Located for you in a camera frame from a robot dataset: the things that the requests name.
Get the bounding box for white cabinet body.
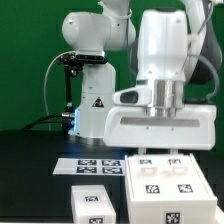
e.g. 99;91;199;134
125;154;217;224

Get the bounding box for white cabinet top block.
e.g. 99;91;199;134
71;185;116;224

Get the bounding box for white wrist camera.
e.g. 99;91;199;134
113;86;152;106

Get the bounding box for black base cables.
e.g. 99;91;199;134
21;112;76;132

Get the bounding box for black camera on stand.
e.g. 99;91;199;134
56;51;107;71

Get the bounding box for white marker sheet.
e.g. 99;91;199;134
53;158;125;176

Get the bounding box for white door panel with knob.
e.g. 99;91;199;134
128;156;166;201

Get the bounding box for black camera stand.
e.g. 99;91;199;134
64;65;74;113

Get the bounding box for grey cable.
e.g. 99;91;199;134
43;51;72;132

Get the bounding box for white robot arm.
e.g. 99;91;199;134
62;0;222;152

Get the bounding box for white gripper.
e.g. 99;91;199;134
103;104;216;155

